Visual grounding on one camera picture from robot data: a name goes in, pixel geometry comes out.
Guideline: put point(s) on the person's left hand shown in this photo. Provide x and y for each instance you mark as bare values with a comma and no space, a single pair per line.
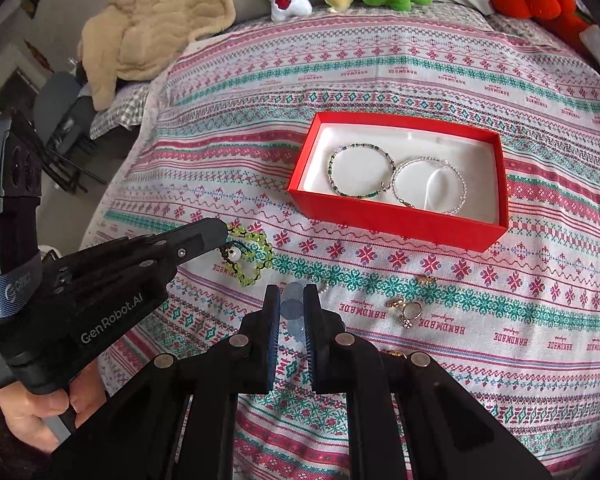
35,415

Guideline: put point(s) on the beige quilted blanket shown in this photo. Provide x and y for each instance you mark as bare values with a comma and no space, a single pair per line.
155,20

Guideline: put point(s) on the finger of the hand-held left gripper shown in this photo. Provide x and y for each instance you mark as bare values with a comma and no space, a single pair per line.
200,240

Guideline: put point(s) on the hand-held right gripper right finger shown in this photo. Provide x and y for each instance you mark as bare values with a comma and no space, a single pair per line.
309,340

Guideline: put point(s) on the white printed pillow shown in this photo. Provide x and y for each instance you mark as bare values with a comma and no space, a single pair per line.
597,47

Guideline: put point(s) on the dark chair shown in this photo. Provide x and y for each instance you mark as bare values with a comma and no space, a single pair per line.
60,110

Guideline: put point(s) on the red-orange plush toy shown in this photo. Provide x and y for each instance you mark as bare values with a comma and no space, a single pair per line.
530,0

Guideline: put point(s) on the grey gingham sheet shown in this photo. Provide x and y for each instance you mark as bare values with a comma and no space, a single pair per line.
120,110

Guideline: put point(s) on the red jewelry box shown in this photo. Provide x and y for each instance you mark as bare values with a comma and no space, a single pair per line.
405,225

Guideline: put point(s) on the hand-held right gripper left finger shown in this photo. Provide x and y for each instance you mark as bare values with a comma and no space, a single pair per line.
276,340

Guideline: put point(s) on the patterned knit-print bedspread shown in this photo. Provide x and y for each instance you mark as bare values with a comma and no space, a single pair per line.
330,85

